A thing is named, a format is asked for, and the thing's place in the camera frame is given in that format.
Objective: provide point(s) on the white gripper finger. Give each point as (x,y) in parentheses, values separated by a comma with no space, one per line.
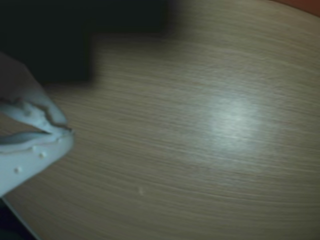
(22,87)
(27,160)

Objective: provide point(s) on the orange plastic box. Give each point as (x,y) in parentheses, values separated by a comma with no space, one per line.
(310,3)

